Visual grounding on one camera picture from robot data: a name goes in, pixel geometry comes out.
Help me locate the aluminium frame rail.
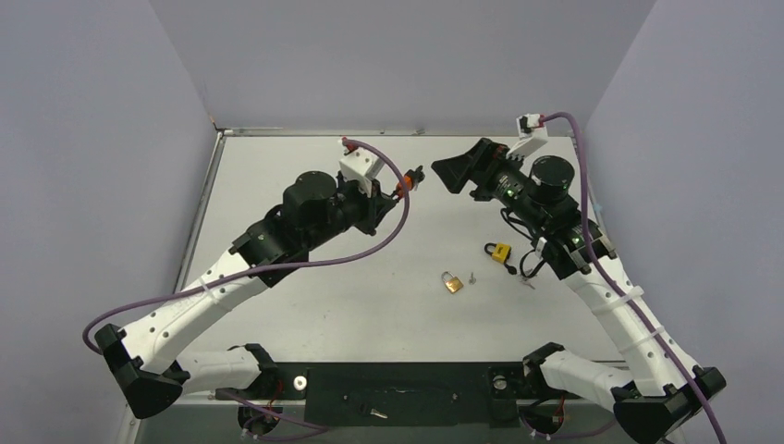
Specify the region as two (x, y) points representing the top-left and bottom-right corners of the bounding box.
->
(125, 361), (680, 407)

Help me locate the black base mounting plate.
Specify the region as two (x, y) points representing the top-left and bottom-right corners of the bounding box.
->
(217, 362), (559, 427)

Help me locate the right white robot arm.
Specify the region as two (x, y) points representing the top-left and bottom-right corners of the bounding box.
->
(432, 138), (727, 443)

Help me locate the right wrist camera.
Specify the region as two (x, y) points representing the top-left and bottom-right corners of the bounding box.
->
(507, 114), (549, 161)

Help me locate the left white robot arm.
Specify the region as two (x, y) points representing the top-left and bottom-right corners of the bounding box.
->
(94, 171), (414, 419)

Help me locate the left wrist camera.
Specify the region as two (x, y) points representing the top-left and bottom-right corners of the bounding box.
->
(339, 137), (384, 197)

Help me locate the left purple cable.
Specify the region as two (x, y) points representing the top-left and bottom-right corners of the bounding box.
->
(82, 138), (412, 355)

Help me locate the yellow padlock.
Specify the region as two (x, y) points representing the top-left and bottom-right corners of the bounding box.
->
(484, 242), (511, 264)

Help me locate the orange padlock with key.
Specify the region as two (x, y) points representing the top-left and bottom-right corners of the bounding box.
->
(391, 166), (425, 200)

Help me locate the silver key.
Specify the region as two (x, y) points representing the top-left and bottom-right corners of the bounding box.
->
(504, 265), (538, 289)

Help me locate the brass padlock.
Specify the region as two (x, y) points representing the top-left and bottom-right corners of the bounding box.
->
(440, 271), (464, 294)

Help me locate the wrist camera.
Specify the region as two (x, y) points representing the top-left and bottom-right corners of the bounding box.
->
(339, 137), (384, 197)
(507, 114), (549, 161)

